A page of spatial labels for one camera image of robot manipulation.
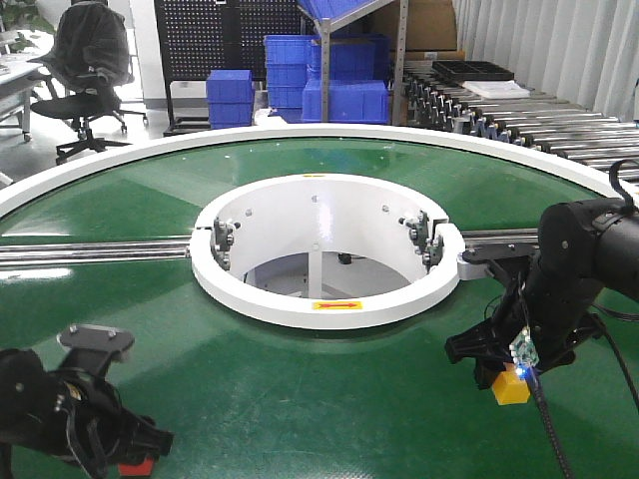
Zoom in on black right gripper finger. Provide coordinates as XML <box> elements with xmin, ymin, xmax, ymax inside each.
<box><xmin>444</xmin><ymin>323</ymin><xmax>514</xmax><ymax>390</ymax></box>

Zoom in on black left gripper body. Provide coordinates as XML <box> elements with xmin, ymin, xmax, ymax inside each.
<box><xmin>1</xmin><ymin>347</ymin><xmax>130</xmax><ymax>467</ymax></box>

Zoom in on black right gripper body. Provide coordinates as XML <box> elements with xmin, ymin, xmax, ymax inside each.
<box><xmin>491</xmin><ymin>271</ymin><xmax>603</xmax><ymax>372</ymax></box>

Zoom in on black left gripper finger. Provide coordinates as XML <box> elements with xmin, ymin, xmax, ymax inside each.
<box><xmin>117</xmin><ymin>408</ymin><xmax>174</xmax><ymax>462</ymax></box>

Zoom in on red cube block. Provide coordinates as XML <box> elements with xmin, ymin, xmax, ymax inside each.
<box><xmin>118</xmin><ymin>457</ymin><xmax>156</xmax><ymax>478</ymax></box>

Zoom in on yellow toy brick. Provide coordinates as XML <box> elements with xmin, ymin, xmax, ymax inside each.
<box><xmin>491</xmin><ymin>363</ymin><xmax>530</xmax><ymax>406</ymax></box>

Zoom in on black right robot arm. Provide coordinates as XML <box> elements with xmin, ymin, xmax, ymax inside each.
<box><xmin>445</xmin><ymin>199</ymin><xmax>638</xmax><ymax>389</ymax></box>

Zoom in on yellow arrow sticker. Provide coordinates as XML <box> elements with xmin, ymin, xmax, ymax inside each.
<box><xmin>312</xmin><ymin>300</ymin><xmax>362</xmax><ymax>310</ymax></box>

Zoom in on roller conveyor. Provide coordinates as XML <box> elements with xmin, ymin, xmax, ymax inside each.
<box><xmin>403</xmin><ymin>61</ymin><xmax>638</xmax><ymax>185</ymax></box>

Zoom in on white flat tray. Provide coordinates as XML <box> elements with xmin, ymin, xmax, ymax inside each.
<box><xmin>461</xmin><ymin>80</ymin><xmax>531</xmax><ymax>99</ymax></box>

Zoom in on black compartment tray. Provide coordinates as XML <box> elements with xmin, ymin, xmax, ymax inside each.
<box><xmin>432</xmin><ymin>60</ymin><xmax>514</xmax><ymax>83</ymax></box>

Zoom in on blue crate front of rack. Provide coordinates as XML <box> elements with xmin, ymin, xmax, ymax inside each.
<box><xmin>302</xmin><ymin>80</ymin><xmax>389</xmax><ymax>125</ymax></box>

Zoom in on cardboard boxes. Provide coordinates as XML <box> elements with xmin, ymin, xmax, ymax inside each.
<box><xmin>364</xmin><ymin>0</ymin><xmax>465</xmax><ymax>60</ymax></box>

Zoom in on white desk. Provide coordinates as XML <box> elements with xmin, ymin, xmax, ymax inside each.
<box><xmin>1</xmin><ymin>53</ymin><xmax>41</xmax><ymax>143</ymax></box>

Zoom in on tall blue crate stack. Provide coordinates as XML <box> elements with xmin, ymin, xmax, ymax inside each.
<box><xmin>264</xmin><ymin>35</ymin><xmax>316</xmax><ymax>109</ymax></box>

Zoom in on black office chair with jacket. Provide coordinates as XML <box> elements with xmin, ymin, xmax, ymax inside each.
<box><xmin>31</xmin><ymin>1</ymin><xmax>133</xmax><ymax>165</ymax></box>

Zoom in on metal shelf rack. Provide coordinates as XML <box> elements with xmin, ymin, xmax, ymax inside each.
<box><xmin>298</xmin><ymin>0</ymin><xmax>409</xmax><ymax>126</ymax></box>

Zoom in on small blue stacked bins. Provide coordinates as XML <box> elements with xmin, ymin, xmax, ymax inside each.
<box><xmin>206</xmin><ymin>70</ymin><xmax>255</xmax><ymax>129</ymax></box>

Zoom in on black perforated pegboard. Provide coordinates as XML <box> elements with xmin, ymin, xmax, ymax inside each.
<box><xmin>154</xmin><ymin>0</ymin><xmax>312</xmax><ymax>83</ymax></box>

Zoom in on black cable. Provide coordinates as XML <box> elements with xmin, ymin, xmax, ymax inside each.
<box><xmin>528</xmin><ymin>368</ymin><xmax>578</xmax><ymax>479</ymax></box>

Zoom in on right metal rail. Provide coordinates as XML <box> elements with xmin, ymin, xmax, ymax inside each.
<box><xmin>460</xmin><ymin>228</ymin><xmax>538</xmax><ymax>248</ymax></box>

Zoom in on metal rail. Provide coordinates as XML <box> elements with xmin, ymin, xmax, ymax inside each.
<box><xmin>1</xmin><ymin>239</ymin><xmax>190</xmax><ymax>269</ymax></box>
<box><xmin>460</xmin><ymin>228</ymin><xmax>538</xmax><ymax>248</ymax></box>

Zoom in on left metal rail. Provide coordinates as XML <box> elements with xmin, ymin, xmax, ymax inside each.
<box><xmin>1</xmin><ymin>239</ymin><xmax>190</xmax><ymax>269</ymax></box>

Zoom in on white inner ring hub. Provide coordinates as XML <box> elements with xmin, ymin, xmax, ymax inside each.
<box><xmin>189</xmin><ymin>174</ymin><xmax>465</xmax><ymax>330</ymax></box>

